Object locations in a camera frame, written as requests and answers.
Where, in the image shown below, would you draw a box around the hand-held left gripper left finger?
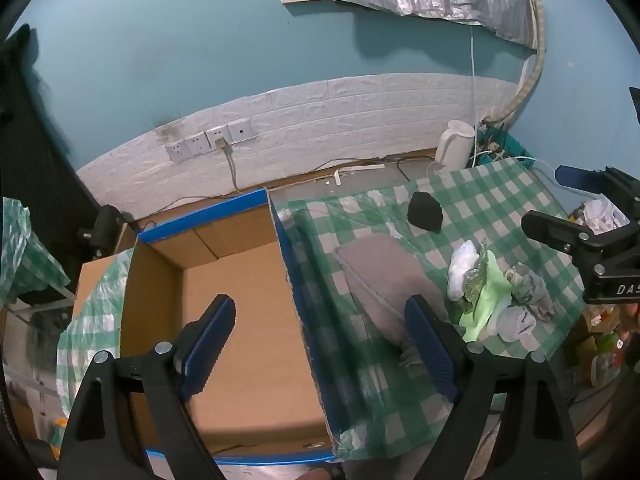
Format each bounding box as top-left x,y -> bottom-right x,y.
56,294 -> 237,480

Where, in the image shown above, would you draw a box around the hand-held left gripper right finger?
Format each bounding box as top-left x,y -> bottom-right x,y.
404,294 -> 583,480

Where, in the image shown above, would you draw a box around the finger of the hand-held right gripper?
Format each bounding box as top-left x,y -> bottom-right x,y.
521,210 -> 621,262
555,164 -> 640,221

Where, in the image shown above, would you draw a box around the cardboard box with blue tape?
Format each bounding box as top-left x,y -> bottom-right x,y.
72,187 -> 341,466

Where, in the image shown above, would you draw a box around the grey patterned sock pair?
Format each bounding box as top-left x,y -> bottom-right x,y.
502,262 -> 556,323

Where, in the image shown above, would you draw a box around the light green cloth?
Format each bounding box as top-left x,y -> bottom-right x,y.
459,252 -> 513,343

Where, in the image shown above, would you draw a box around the grey cloth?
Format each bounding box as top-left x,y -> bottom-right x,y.
332,234 -> 451,351

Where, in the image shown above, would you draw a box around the green glitter scouring cloth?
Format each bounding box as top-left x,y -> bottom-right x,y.
462,240 -> 496,313

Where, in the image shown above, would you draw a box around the white sock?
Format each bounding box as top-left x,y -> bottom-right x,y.
447,240 -> 481,302

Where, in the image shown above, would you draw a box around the plain grey sock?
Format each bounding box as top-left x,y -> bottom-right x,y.
487,305 -> 538,342

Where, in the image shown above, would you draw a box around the black sock ball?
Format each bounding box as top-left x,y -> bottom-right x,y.
407,191 -> 443,233

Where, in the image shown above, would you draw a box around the white crumpled plastic bag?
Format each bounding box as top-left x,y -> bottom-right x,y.
582,199 -> 631,233

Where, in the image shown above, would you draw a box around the green plastic crate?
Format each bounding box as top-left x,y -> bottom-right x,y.
475,127 -> 532,167

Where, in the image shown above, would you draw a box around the colourful snack packets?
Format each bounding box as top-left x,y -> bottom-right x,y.
575,305 -> 640,392

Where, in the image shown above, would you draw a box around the green checked tablecloth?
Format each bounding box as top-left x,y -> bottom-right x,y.
270,157 -> 586,461

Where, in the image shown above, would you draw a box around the green checked plastic sheet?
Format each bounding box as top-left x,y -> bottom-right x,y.
57,250 -> 135,421
0,197 -> 71,306

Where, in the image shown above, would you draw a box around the white electric kettle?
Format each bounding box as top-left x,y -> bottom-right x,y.
434,120 -> 476,171

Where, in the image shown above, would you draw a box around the dark furniture panel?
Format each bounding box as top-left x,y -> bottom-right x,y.
0,25 -> 103,306

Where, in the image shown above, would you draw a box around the beige wrapped hose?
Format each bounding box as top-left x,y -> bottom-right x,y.
482,0 -> 547,127

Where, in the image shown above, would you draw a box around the thin white cable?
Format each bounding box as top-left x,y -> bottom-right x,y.
469,25 -> 479,128

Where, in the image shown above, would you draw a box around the black knob mount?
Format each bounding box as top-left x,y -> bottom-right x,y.
77,205 -> 124,259

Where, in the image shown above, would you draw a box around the grey plug with cable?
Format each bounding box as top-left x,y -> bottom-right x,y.
216,139 -> 247,194

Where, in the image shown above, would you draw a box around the black cable along wall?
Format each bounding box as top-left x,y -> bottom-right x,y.
135,156 -> 437,222

